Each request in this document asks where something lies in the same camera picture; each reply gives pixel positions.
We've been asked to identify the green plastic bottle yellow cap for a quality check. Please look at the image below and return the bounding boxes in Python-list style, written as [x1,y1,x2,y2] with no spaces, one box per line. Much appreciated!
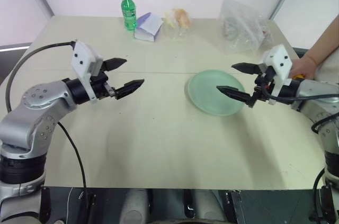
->
[121,0,139,32]

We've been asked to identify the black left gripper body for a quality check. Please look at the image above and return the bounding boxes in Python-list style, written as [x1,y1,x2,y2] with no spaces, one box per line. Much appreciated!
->
[91,71,118,101]

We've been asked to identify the clear bag with bread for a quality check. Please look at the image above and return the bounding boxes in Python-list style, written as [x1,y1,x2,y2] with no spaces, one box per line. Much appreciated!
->
[162,7,192,40]

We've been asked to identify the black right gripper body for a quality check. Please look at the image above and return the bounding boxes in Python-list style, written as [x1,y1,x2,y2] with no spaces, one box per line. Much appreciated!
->
[253,64,275,103]

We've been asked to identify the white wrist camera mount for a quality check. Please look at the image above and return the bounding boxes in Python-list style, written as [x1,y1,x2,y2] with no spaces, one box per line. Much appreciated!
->
[261,44,293,106]
[70,40,104,103]

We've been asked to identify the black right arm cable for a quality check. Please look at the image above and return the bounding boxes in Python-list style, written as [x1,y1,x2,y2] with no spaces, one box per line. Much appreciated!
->
[266,93,339,133]

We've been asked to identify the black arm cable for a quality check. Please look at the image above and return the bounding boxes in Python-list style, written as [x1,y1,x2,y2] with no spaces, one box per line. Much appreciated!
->
[5,40,88,190]
[266,93,339,133]

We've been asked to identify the large clear plastic bag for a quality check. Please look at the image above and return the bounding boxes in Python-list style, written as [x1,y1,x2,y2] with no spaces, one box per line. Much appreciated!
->
[217,0,274,56]

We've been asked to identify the purple and white paper box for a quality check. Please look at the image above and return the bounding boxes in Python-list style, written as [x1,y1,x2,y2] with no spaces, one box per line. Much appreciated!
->
[133,12,164,42]

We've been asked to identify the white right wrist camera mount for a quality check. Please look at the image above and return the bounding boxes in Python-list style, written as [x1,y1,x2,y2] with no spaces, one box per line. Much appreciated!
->
[261,44,293,106]

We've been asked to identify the dark grey furniture piece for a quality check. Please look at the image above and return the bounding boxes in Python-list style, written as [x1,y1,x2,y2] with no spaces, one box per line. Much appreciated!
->
[0,41,31,85]

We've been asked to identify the pale green round plate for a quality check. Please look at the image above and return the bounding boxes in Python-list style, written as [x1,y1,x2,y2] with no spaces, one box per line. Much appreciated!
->
[187,69,246,117]

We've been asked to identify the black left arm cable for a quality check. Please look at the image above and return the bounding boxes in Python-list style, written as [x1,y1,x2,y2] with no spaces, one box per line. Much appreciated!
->
[5,40,88,190]

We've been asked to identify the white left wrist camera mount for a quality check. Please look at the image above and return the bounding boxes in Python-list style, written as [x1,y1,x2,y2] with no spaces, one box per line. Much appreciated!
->
[70,40,104,103]

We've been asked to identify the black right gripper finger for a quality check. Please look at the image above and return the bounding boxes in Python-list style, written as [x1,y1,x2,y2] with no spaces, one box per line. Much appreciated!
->
[216,85,257,109]
[230,62,262,76]

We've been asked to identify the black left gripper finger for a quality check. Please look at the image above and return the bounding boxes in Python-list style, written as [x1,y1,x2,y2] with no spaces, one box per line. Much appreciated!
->
[115,78,145,101]
[102,57,128,72]

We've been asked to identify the person's bare hand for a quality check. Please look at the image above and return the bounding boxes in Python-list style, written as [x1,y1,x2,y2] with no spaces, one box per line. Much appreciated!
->
[289,55,318,79]

